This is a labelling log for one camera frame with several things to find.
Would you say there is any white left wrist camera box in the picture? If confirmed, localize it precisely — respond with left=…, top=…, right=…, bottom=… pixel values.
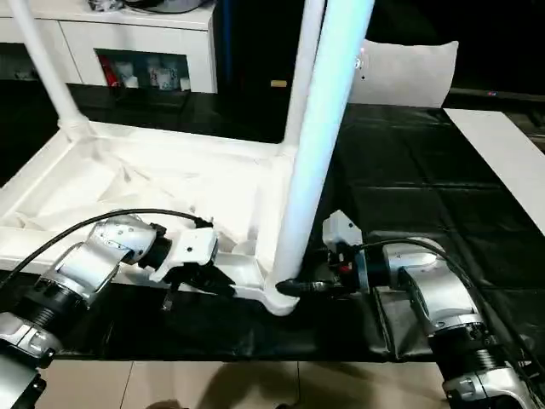
left=147, top=227, right=221, bottom=283

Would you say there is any white plastic table leg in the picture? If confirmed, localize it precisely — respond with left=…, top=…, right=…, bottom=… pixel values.
left=280, top=0, right=330, bottom=158
left=8, top=0, right=94, bottom=145
left=271, top=0, right=376, bottom=285

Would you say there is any black quilted mat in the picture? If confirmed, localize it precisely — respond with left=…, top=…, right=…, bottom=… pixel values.
left=0, top=78, right=545, bottom=363

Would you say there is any white sideboard with glass doors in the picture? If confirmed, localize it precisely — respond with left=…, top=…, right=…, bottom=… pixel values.
left=0, top=0, right=219, bottom=94

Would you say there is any black cabinet with gold label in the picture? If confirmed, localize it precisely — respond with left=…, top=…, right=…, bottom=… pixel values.
left=211, top=0, right=372, bottom=145

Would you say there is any grey cushion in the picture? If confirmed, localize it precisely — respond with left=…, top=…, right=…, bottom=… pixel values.
left=348, top=38, right=461, bottom=108

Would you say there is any white flat panel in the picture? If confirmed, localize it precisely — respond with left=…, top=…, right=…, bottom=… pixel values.
left=442, top=107, right=545, bottom=236

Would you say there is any black bar with red mark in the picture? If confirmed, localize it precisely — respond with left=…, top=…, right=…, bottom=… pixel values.
left=450, top=88, right=545, bottom=102

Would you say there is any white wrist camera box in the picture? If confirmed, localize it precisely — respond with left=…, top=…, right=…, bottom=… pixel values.
left=321, top=209, right=370, bottom=294
left=147, top=227, right=221, bottom=283

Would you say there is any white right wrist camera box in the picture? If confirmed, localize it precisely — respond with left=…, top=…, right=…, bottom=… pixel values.
left=321, top=209, right=370, bottom=294

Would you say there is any grey helmet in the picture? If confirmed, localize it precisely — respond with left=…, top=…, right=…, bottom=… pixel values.
left=122, top=0, right=202, bottom=14

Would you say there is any white plastic table top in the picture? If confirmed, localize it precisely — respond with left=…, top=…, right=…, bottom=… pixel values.
left=0, top=118, right=302, bottom=319

